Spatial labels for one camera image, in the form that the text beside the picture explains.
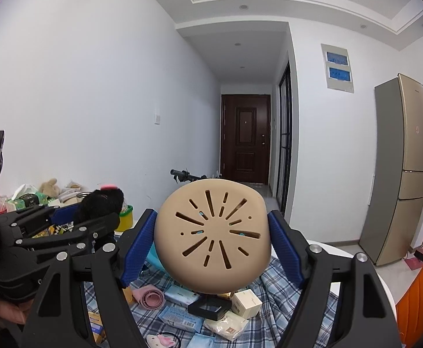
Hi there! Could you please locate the pink white bunny clip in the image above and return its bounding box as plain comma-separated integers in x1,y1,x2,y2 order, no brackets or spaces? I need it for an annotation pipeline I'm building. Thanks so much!
146,333,174,348

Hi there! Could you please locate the cream plush rabbit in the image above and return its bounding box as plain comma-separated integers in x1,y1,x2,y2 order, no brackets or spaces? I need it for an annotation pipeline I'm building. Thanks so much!
39,177,61,200

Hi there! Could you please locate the blue plaid cloth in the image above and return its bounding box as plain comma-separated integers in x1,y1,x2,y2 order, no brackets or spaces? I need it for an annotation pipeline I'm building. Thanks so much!
84,232,343,348

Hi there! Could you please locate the gold refrigerator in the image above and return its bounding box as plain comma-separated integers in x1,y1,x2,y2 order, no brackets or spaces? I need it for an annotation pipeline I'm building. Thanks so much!
358,73,423,267

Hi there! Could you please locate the beige round perforated cover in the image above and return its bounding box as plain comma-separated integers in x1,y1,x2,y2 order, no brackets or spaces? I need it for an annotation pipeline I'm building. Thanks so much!
154,179,273,294

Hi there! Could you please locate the blue wipes packet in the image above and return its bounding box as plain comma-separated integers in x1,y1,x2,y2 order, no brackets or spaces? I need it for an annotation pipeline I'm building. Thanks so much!
158,304,202,332

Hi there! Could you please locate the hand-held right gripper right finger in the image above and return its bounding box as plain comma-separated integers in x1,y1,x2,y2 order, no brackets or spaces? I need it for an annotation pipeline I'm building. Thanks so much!
267,209,402,348

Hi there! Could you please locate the black scooter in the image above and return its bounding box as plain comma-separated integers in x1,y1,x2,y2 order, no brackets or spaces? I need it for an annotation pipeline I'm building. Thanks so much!
170,168,208,184

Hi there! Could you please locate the blue plastic basin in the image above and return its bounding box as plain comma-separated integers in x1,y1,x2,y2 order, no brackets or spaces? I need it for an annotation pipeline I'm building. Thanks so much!
148,241,170,274

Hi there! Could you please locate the light blue tissue pack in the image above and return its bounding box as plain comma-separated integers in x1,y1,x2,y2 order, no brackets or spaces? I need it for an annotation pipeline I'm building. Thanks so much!
164,284,199,307

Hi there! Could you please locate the white plastic bag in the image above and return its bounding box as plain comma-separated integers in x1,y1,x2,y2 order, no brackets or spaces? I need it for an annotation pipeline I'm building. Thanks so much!
12,184,39,202

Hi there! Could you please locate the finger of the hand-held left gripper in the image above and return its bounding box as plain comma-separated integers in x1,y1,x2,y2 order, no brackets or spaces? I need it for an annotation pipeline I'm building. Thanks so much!
13,212,121,262
1,204,87,238

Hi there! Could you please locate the gold blue cigarette pack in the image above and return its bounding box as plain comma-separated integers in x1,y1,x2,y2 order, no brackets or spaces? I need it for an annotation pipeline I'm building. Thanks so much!
88,310,107,345

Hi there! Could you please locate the pink collapsible cup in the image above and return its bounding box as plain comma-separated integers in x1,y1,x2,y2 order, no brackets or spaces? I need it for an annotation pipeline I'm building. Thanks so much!
132,283,165,310

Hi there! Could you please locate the dark brown door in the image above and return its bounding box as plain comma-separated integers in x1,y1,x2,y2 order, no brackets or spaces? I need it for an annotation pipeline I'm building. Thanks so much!
220,94,271,185

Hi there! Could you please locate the black framed glass door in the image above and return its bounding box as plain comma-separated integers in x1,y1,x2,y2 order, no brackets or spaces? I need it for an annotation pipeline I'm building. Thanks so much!
276,61,294,218

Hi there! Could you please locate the small cream box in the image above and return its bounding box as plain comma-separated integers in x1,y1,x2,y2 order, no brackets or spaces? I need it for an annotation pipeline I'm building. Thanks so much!
231,290,263,318

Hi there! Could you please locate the black tray box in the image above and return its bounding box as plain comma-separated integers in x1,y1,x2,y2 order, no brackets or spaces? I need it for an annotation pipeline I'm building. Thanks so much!
188,293,232,321

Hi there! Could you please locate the person's left hand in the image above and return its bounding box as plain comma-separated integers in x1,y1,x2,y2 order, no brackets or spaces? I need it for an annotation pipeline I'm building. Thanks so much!
0,295,28,325

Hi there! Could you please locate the yellow plastic bin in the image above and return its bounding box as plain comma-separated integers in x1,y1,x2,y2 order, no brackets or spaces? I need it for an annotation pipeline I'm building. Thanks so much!
115,205,134,233

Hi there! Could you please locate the pale blue packet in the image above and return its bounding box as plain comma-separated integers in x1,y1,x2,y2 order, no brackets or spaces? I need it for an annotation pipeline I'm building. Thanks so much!
185,333,215,348

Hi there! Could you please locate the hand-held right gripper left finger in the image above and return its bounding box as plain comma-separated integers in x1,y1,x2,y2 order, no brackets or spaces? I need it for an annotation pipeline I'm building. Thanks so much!
21,208,158,348

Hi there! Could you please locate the white sachet packet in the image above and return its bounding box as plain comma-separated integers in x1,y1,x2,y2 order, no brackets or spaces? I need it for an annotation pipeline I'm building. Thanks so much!
203,313,250,341

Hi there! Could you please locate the black plush toy pink bow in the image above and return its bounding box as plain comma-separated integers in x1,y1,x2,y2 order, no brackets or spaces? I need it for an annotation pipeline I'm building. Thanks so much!
74,185,125,231

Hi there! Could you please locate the wall electrical panel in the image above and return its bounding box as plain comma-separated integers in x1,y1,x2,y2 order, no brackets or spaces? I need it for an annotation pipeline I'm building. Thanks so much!
321,43,354,93

